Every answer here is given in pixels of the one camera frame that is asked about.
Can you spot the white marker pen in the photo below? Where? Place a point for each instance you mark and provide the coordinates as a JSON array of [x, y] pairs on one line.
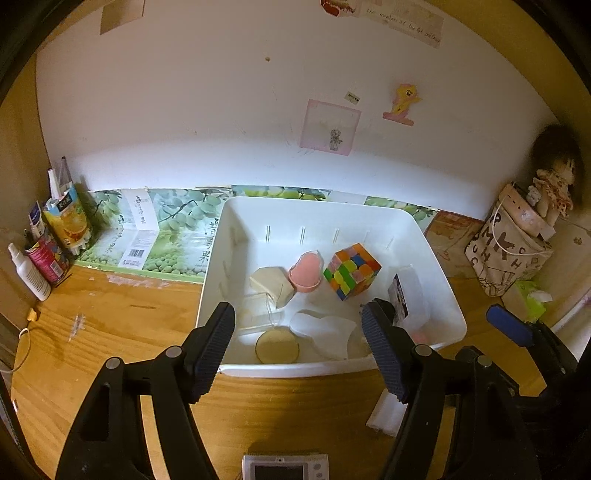
[[55, 182]]

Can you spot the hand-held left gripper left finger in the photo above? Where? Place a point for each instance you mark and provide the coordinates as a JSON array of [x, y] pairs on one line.
[[212, 350]]

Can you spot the white blue tube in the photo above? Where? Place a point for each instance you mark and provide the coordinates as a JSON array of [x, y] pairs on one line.
[[37, 221]]

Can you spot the red wall sticker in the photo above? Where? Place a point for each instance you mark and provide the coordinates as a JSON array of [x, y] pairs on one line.
[[339, 7]]

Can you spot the letter print fabric bag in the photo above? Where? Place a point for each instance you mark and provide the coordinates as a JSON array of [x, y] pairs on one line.
[[498, 258]]

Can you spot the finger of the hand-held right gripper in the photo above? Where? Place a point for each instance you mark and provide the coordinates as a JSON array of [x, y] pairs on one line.
[[508, 323]]

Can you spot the white spray bottle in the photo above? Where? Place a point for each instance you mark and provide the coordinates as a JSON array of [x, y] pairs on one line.
[[32, 277]]

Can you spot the yellow drink carton holder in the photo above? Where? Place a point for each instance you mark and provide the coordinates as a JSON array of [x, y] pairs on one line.
[[69, 221]]

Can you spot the yellow pony sticker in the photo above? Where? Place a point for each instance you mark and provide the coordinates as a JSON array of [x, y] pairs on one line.
[[401, 104]]

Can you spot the brown haired doll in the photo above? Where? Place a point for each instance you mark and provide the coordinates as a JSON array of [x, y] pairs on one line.
[[558, 157]]

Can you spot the clear acrylic box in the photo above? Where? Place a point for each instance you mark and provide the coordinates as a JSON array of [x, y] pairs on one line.
[[256, 307]]

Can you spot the green fruit print cardboard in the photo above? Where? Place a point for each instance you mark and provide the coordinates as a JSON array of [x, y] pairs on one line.
[[161, 217]]

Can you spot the square adhesive hook patch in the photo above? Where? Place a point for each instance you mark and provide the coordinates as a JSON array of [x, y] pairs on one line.
[[330, 127]]

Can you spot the white paper piece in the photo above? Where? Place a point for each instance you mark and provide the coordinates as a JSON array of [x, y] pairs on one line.
[[383, 415]]

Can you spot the white digital camera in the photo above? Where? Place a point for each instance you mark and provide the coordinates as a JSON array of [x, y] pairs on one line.
[[318, 468]]

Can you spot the red can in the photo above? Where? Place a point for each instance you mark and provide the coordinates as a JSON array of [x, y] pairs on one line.
[[46, 261]]

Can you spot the handwritten paper note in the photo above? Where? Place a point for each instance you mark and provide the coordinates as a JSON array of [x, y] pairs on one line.
[[406, 21]]

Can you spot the green tissue pack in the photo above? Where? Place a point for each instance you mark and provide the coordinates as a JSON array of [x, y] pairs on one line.
[[521, 295]]

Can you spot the brown printed board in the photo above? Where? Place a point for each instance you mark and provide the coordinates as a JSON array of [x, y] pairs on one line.
[[452, 240]]

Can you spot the pink round box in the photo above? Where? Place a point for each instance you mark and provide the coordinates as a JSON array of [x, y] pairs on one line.
[[517, 212]]

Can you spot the colourful puzzle cube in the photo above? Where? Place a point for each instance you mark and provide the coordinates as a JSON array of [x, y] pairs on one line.
[[353, 270]]

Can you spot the white plastic bin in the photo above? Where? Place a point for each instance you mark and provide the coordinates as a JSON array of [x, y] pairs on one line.
[[323, 217]]

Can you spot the round gold tin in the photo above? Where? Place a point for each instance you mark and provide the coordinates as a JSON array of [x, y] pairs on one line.
[[277, 346]]

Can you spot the wooden shelf unit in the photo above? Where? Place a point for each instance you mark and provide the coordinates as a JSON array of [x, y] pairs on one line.
[[21, 161]]

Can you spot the beige faceted block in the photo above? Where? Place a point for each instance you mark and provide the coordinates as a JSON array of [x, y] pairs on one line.
[[270, 281]]

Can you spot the small printed card package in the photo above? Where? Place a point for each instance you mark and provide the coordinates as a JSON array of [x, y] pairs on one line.
[[398, 295]]

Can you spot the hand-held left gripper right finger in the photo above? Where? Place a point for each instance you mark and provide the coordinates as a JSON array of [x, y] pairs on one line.
[[383, 355]]

